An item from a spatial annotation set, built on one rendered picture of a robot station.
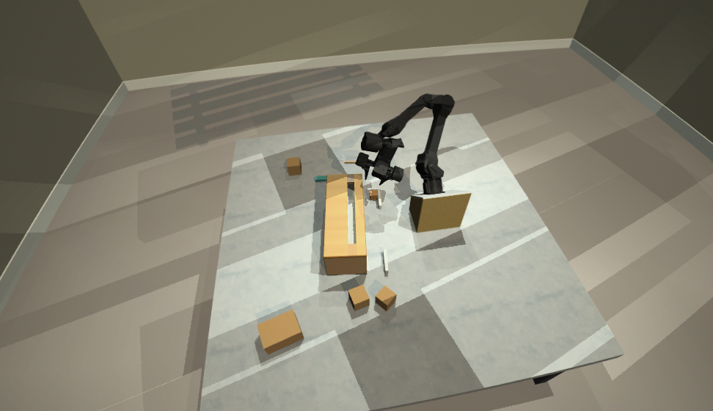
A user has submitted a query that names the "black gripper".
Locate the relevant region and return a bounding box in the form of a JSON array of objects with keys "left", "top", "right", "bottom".
[{"left": 355, "top": 151, "right": 404, "bottom": 186}]

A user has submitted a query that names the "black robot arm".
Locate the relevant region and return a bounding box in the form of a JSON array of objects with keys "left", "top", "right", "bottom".
[{"left": 361, "top": 93, "right": 455, "bottom": 194}]

